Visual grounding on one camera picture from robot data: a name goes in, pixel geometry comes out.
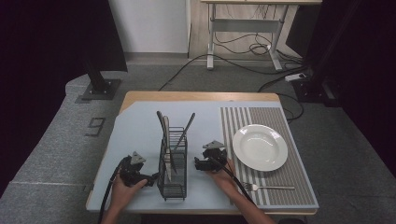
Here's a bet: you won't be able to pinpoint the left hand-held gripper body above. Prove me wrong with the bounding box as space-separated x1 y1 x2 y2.
119 151 151 188

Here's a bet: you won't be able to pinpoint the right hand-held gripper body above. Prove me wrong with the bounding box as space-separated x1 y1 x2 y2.
202 140 229 173

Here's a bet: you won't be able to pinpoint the black wire cutlery rack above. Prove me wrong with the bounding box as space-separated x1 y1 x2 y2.
156 126 189 202

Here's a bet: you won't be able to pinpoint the person's left hand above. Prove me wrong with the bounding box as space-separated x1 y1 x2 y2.
109 174 149 213

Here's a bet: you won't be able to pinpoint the person's right hand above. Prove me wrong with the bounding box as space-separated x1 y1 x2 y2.
206 158 241 201

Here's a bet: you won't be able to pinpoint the dark slim utensil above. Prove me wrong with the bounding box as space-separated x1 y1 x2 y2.
172 112 197 175

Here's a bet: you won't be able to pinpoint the light blue table mat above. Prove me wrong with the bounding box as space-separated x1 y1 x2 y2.
86 100 320 213

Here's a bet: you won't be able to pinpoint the white plate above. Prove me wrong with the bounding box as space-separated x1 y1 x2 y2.
232 123 290 173

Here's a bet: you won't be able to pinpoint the black floor marking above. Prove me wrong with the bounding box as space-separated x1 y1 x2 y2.
84 117 106 137

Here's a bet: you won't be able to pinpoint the wooden table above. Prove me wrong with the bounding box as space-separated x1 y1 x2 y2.
85 90 319 217

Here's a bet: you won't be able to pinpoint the silver fork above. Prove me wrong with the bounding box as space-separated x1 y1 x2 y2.
242 182 296 192

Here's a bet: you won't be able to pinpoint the grey striped placemat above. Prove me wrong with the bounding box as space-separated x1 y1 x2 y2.
219 106 320 209

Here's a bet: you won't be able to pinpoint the white power strip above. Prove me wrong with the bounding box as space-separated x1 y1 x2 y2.
284 72 308 83

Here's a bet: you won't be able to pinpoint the dark curtain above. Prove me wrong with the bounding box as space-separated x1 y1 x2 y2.
285 0 396 179
0 0 129 198

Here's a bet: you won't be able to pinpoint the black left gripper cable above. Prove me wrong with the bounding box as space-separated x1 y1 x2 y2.
97 157 129 224

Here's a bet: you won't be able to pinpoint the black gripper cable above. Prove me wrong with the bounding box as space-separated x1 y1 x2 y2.
97 157 129 224
207 157 257 206

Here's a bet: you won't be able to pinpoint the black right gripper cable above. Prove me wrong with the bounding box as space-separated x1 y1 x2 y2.
207 157 257 206

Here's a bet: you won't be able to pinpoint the light-handled knife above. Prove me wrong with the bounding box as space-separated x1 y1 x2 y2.
163 115 173 183

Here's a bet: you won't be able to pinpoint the dark-handled knife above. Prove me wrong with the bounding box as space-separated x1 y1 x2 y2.
156 110 172 162

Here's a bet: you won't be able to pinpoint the black looped floor cable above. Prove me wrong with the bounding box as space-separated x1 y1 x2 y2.
257 74 305 123

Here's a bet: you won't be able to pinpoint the black stand with base plate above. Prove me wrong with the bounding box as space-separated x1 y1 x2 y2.
74 0 129 105

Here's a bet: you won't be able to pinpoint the long black floor cable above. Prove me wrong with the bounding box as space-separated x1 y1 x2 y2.
158 53 309 92

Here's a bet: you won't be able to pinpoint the tangled black cables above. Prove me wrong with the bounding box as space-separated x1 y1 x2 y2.
213 4 304 68

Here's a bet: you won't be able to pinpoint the white desk frame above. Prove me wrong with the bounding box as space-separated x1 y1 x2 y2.
200 0 323 72

